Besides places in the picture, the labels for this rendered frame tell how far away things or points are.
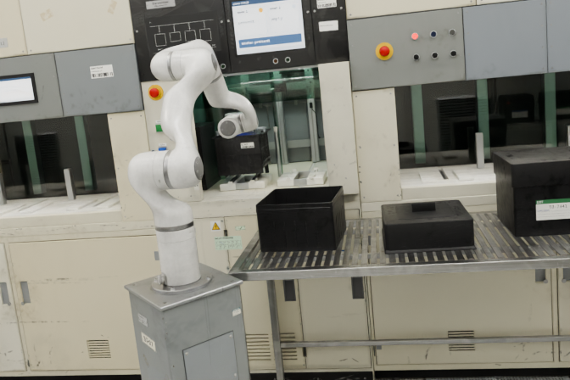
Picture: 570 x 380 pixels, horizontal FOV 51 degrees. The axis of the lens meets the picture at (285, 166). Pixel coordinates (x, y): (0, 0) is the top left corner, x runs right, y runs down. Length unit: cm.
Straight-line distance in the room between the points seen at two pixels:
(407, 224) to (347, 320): 79
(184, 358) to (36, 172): 180
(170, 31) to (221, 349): 131
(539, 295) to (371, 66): 115
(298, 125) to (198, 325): 175
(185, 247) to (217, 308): 21
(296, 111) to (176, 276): 170
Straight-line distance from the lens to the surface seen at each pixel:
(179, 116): 188
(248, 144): 269
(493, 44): 244
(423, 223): 199
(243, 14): 247
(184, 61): 199
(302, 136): 335
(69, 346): 306
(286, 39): 243
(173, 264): 186
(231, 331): 192
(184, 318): 182
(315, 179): 266
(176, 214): 182
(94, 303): 291
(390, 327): 265
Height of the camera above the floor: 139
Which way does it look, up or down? 9 degrees down
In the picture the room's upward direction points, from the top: 6 degrees counter-clockwise
